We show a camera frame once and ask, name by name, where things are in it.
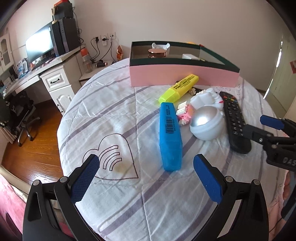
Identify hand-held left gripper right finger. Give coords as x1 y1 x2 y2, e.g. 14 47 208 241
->
193 154 270 241

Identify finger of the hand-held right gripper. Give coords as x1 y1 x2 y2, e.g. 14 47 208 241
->
260 115 296 137
245 124 279 146

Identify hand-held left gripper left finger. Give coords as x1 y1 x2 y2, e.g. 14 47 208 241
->
23 154 100 241

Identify black remote control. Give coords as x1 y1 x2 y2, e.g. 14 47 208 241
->
219 91 252 154

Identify blue highlighter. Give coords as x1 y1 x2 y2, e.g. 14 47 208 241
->
159 102 183 172

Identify yellow highlighter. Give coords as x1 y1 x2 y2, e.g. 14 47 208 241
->
159 74 200 104

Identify pink box with dark rim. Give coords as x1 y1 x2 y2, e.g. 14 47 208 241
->
129 41 240 88

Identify rose gold metal can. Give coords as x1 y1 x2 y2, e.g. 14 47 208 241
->
147 48 167 58

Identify white handheld fan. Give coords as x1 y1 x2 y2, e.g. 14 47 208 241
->
151 42 171 50

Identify pink printed blanket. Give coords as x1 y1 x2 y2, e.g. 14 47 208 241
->
273 171 296 232

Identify white silver ball case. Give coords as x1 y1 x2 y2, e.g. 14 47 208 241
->
190 105 225 141

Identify white door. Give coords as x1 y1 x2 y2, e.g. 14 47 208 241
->
264 35 290 102

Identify pink bed blanket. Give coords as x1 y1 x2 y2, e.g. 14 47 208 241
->
0 166 77 241

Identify black office chair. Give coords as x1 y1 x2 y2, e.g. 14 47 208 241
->
0 89 42 147

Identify white desk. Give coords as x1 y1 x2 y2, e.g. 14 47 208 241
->
0 45 86 116

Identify bottle with orange cap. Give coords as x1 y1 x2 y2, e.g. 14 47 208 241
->
81 47 93 73

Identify blue white carton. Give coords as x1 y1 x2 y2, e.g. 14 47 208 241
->
16 59 28 78

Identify anatomical torso model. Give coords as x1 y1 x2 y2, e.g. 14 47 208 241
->
116 44 124 62

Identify black computer monitor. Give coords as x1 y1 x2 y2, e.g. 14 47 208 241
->
25 21 55 66

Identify black computer tower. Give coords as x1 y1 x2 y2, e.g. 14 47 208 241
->
51 18 80 57

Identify white glass-door cabinet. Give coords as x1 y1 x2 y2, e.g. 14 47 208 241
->
0 32 12 73

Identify black projector box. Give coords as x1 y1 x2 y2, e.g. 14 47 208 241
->
51 1 74 21

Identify black power cable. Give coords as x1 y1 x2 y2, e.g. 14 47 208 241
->
89 37 100 63

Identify white wall sockets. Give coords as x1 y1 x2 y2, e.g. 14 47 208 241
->
94 32 116 45

